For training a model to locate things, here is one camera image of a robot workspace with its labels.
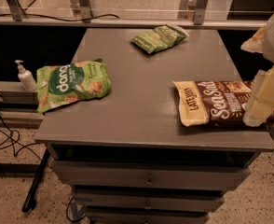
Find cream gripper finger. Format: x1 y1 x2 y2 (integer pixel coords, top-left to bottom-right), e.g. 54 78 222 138
240 27 265 53
243 65 274 127

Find green jalapeno chip bag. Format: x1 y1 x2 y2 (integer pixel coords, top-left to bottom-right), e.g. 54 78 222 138
131 24 189 54

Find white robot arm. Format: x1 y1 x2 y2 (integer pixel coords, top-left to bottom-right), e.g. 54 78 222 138
240 14 274 127

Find brown Late July chip bag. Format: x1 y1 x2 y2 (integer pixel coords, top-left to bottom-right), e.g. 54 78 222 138
173 81 253 127

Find green Dang chip bag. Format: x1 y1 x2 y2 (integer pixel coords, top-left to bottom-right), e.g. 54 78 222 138
36 59 111 113

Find grey drawer cabinet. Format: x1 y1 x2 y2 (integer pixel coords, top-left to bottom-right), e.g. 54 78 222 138
36 28 274 224

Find white pump soap bottle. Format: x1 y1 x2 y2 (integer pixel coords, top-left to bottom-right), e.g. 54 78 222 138
15 60 36 91

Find black metal stand leg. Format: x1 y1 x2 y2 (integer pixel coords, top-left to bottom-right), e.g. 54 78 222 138
21 150 49 213

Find metal window frame rail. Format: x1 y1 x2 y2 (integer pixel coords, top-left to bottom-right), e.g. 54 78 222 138
0 0 268 32

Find black cable on ledge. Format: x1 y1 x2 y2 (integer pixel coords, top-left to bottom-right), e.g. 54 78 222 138
0 12 121 22

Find black floor cables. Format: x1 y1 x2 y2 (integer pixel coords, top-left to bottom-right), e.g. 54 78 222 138
0 91 47 161

